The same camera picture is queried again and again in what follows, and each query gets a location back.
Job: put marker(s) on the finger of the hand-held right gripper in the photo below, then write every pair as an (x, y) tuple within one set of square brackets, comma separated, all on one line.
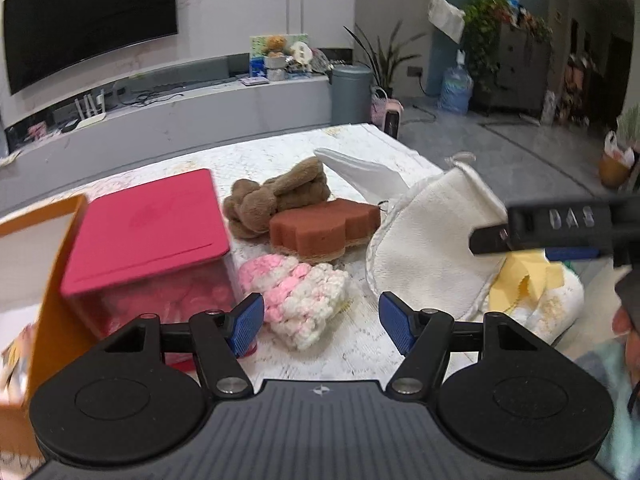
[(572, 254), (540, 227)]

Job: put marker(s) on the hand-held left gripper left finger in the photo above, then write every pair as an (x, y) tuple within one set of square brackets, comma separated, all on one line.
[(247, 322)]

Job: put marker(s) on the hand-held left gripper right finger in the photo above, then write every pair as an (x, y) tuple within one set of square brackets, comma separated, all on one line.
[(395, 320)]

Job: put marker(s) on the yellow cloth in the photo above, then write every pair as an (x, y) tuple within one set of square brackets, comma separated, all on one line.
[(525, 275)]

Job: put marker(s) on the pink white knitted cloth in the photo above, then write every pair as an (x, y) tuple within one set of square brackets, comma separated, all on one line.
[(305, 290)]

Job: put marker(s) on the white fleece towel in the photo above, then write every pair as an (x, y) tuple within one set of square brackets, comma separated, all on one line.
[(430, 240)]

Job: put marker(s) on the brown flower-shaped sponge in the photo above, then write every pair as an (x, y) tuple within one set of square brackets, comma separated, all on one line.
[(320, 227)]

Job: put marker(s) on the orange cardboard box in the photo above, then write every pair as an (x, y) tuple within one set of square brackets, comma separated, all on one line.
[(55, 320)]

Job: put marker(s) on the person's right forearm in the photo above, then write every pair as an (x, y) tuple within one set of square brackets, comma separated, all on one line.
[(615, 400)]

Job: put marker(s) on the person's right hand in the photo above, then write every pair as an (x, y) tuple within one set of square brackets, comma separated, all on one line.
[(622, 320)]

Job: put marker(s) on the orange basket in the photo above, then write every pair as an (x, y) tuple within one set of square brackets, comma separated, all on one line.
[(612, 172)]

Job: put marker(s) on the white plastic bag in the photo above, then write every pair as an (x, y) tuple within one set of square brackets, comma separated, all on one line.
[(620, 147)]

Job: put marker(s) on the pink lidded storage box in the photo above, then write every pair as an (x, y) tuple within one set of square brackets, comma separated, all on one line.
[(145, 230)]

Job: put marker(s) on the brown plush toy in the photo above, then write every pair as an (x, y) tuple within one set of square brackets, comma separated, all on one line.
[(280, 187)]

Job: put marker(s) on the dark cabinet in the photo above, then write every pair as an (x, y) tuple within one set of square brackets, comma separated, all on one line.
[(520, 75)]

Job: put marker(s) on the blue water bottle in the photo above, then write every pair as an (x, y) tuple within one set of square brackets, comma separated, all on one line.
[(455, 87)]

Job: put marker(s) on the pink bag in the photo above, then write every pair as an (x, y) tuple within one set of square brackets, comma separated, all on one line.
[(385, 105)]

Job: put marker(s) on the grey television console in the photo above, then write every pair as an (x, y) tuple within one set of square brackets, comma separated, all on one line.
[(225, 110)]

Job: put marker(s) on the bushy green plant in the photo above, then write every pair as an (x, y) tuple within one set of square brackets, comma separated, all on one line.
[(482, 20)]

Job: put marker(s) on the long-leaved potted plant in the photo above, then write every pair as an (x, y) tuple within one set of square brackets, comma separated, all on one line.
[(385, 60)]

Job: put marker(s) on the grey trash bin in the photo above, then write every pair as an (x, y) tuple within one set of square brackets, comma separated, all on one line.
[(350, 95)]

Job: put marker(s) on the white hanging bag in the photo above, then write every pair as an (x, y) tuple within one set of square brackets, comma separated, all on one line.
[(445, 17)]

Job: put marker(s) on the white router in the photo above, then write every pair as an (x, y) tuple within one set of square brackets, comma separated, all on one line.
[(92, 117)]

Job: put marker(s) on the colourful picture box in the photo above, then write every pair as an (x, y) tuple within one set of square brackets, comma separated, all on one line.
[(265, 52)]

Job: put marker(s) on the paper booklet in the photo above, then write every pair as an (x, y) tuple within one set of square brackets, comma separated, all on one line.
[(10, 157)]

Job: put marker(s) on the black curved television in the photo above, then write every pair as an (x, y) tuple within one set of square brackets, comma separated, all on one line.
[(90, 20)]

